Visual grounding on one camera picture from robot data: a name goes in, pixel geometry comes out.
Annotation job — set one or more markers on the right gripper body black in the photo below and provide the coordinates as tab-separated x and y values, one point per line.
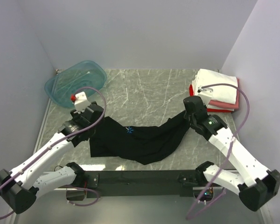
191	121

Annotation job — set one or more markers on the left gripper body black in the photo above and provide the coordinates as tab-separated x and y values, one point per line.
76	115

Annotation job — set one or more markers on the black t shirt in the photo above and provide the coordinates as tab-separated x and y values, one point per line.
143	144

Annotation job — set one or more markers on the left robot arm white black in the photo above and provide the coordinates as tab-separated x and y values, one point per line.
24	184

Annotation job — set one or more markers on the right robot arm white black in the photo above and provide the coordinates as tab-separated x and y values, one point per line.
254	183

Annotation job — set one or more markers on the red folded t shirt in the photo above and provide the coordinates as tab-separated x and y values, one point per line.
224	98

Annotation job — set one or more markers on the white folded t shirt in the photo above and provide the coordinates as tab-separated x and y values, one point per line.
221	93

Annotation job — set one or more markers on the teal plastic basket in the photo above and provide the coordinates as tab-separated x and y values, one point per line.
83	74

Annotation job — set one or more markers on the black base bar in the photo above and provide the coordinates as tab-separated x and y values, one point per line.
144	183

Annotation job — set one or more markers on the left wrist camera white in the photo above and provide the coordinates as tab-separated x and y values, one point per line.
80	101

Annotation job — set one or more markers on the aluminium rail left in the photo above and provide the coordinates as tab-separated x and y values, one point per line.
49	125

